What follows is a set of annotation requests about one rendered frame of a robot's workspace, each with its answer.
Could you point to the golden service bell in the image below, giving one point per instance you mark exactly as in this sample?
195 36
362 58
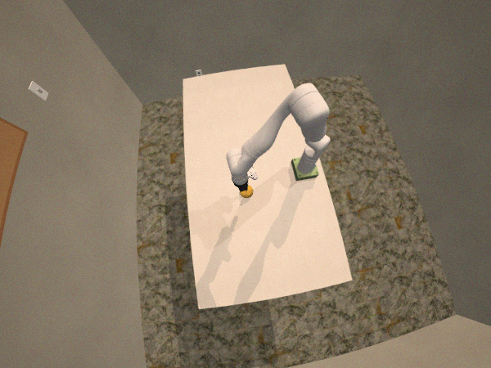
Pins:
247 193

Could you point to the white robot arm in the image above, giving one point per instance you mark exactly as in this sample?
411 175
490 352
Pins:
310 112

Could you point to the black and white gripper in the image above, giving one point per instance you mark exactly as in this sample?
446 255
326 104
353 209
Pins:
243 185

